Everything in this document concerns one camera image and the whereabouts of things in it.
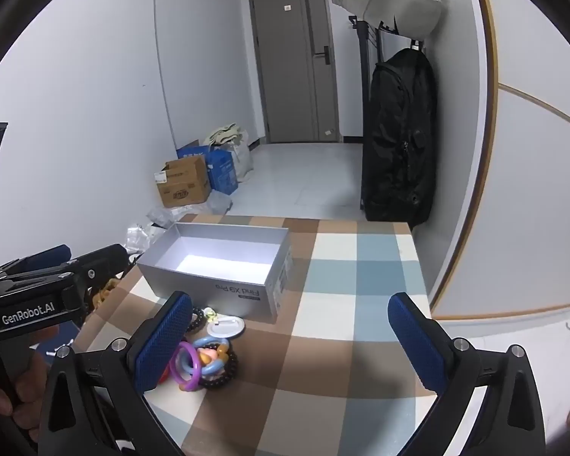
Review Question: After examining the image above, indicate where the navy shoe box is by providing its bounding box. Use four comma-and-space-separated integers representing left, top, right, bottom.
38, 322, 84, 364

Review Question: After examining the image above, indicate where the blue cardboard box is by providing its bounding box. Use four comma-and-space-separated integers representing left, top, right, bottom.
177, 140, 239, 195

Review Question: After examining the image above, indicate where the grey cardboard box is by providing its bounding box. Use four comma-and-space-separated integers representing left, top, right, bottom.
137, 222, 294, 320

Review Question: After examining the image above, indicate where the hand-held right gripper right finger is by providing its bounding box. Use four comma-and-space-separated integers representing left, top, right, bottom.
388, 292, 547, 456

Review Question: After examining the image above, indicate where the beige cloth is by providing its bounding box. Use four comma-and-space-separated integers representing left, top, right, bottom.
203, 123, 248, 147

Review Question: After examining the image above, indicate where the blue ring with yellow beads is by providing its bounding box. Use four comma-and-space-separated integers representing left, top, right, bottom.
190, 336, 231, 375

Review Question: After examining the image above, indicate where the round pin badge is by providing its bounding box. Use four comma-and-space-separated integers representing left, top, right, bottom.
207, 316, 246, 339

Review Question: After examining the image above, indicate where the black spiral hair tie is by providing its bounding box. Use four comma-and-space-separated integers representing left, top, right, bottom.
197, 342, 239, 389
185, 306, 206, 334

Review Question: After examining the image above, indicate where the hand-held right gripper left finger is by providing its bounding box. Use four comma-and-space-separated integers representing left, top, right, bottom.
37, 291, 194, 456

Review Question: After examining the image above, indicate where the white plastic bag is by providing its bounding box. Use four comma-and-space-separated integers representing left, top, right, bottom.
233, 129, 255, 182

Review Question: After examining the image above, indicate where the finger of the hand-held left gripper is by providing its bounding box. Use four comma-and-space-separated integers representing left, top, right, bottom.
0, 244, 73, 287
0, 243, 130, 317

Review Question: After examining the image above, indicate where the black backpack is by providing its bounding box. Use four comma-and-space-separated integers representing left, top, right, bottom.
360, 48, 439, 228

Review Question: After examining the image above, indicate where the purple ring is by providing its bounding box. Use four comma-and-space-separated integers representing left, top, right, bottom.
170, 341, 204, 390

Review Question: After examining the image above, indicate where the grey door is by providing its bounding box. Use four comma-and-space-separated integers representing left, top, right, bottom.
248, 0, 340, 144

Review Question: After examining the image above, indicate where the checkered tablecloth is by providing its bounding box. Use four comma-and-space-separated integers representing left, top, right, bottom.
73, 214, 431, 456

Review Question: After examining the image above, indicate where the grey poly mailer bag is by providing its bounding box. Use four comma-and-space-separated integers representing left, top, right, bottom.
146, 192, 233, 229

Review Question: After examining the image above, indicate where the black coat rack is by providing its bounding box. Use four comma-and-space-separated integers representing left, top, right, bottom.
349, 16, 426, 210

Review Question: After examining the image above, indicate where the brown cardboard box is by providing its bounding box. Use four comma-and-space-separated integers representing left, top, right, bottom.
154, 154, 213, 208

